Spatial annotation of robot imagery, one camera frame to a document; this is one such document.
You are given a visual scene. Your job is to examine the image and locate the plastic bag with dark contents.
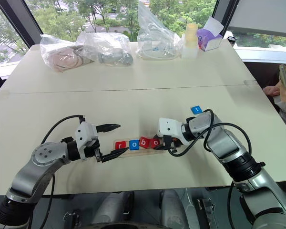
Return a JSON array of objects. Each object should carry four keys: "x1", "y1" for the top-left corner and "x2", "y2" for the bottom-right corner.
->
[{"x1": 76, "y1": 32, "x2": 134, "y2": 66}]

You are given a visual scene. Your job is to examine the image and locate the clear plastic bag with cables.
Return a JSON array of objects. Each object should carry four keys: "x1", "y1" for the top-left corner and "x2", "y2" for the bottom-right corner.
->
[{"x1": 136, "y1": 1, "x2": 183, "y2": 60}]

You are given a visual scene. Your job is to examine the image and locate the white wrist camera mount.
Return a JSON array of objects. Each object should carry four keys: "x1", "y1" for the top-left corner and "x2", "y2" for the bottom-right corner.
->
[
  {"x1": 75, "y1": 121, "x2": 100, "y2": 161},
  {"x1": 158, "y1": 117, "x2": 184, "y2": 140}
]

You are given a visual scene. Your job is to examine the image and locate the yellow stacked cups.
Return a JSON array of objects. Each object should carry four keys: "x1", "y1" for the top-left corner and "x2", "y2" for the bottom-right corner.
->
[{"x1": 185, "y1": 23, "x2": 199, "y2": 47}]

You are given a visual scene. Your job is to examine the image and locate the grey window blind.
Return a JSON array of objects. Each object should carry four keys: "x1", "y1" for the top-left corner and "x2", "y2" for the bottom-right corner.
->
[{"x1": 227, "y1": 0, "x2": 286, "y2": 38}]

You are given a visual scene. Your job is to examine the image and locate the black metal bracket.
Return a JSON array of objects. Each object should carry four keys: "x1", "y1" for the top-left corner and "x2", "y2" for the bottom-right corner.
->
[
  {"x1": 62, "y1": 209, "x2": 79, "y2": 221},
  {"x1": 197, "y1": 198, "x2": 217, "y2": 217}
]

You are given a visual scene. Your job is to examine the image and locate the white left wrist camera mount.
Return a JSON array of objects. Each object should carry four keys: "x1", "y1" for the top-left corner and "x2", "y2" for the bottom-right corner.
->
[{"x1": 75, "y1": 121, "x2": 100, "y2": 161}]

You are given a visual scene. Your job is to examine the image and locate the long wooden letter tray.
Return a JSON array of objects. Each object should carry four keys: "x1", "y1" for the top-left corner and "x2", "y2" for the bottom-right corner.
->
[{"x1": 113, "y1": 139, "x2": 166, "y2": 158}]

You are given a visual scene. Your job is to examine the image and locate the translucent white plastic container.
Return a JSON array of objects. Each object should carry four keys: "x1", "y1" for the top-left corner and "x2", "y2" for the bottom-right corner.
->
[{"x1": 180, "y1": 39, "x2": 199, "y2": 59}]

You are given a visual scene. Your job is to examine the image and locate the blue letter tile o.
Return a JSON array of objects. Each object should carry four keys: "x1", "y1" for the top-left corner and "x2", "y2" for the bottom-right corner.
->
[{"x1": 128, "y1": 140, "x2": 140, "y2": 151}]

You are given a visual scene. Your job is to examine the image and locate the purple tissue box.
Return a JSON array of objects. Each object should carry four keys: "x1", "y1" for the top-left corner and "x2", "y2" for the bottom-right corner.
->
[{"x1": 195, "y1": 16, "x2": 225, "y2": 52}]

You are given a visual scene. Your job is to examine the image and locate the white window sill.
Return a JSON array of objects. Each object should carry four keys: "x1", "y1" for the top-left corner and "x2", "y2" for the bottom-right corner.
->
[{"x1": 235, "y1": 45, "x2": 286, "y2": 64}]

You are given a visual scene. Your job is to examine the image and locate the plastic bag with pink contents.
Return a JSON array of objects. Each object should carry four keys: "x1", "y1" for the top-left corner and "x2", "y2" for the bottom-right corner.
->
[{"x1": 40, "y1": 34, "x2": 96, "y2": 73}]

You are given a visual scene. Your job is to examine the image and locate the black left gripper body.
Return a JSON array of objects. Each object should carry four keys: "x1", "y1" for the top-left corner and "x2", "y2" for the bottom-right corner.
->
[{"x1": 82, "y1": 140, "x2": 103, "y2": 163}]

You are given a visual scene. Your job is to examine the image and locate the dark window frame pillar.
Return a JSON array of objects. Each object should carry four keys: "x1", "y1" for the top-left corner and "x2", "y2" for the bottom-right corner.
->
[
  {"x1": 211, "y1": 0, "x2": 239, "y2": 31},
  {"x1": 0, "y1": 0, "x2": 42, "y2": 47}
]

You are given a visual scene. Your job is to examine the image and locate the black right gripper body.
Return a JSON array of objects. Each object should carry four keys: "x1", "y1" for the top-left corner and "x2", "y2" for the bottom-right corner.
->
[{"x1": 162, "y1": 135, "x2": 182, "y2": 153}]

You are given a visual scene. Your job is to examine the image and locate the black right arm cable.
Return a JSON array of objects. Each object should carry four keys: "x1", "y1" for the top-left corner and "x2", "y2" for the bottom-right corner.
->
[{"x1": 168, "y1": 108, "x2": 253, "y2": 229}]

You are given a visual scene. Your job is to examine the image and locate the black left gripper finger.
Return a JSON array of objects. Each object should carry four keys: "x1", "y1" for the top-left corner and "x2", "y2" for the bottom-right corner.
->
[
  {"x1": 96, "y1": 123, "x2": 122, "y2": 133},
  {"x1": 96, "y1": 147, "x2": 129, "y2": 164}
]

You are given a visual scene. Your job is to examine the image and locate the red letter tile b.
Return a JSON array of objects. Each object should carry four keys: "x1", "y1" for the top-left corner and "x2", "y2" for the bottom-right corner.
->
[{"x1": 139, "y1": 136, "x2": 150, "y2": 148}]

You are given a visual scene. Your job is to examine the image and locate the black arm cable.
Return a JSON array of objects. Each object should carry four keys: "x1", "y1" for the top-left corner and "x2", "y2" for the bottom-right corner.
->
[
  {"x1": 40, "y1": 115, "x2": 86, "y2": 213},
  {"x1": 168, "y1": 108, "x2": 253, "y2": 229}
]

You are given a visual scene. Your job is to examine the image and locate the grey patterned fabric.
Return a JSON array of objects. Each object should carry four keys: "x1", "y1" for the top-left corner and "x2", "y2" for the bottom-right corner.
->
[{"x1": 274, "y1": 100, "x2": 286, "y2": 128}]

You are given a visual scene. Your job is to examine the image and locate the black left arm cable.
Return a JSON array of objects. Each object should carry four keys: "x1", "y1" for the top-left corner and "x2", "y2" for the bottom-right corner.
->
[{"x1": 40, "y1": 115, "x2": 86, "y2": 213}]

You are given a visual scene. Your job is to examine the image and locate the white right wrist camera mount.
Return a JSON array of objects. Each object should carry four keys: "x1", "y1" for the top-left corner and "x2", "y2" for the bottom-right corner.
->
[{"x1": 158, "y1": 117, "x2": 184, "y2": 140}]

